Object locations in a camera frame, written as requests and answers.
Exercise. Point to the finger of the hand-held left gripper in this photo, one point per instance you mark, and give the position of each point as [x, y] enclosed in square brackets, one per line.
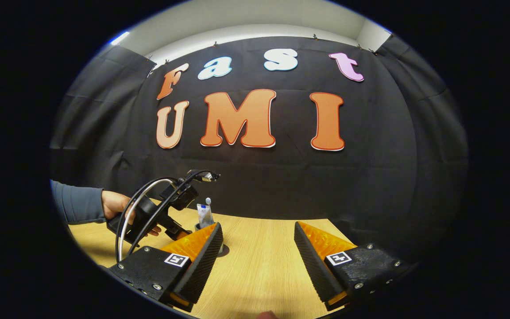
[179, 232]

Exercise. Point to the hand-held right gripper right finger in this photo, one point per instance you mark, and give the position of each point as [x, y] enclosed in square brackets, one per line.
[314, 266]

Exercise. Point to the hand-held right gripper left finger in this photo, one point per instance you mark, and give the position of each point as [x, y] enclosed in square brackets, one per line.
[202, 266]

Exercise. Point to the pale green cup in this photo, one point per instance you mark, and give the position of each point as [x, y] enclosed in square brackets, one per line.
[221, 248]

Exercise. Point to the white toothpaste tube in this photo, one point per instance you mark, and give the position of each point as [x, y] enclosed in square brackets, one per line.
[204, 215]

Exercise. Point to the wooden desktop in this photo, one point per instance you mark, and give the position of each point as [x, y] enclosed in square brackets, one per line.
[259, 266]

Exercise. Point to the black backdrop cloth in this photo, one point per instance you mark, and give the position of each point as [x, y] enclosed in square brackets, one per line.
[281, 186]

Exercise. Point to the ceiling light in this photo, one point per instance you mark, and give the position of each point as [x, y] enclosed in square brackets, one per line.
[120, 38]

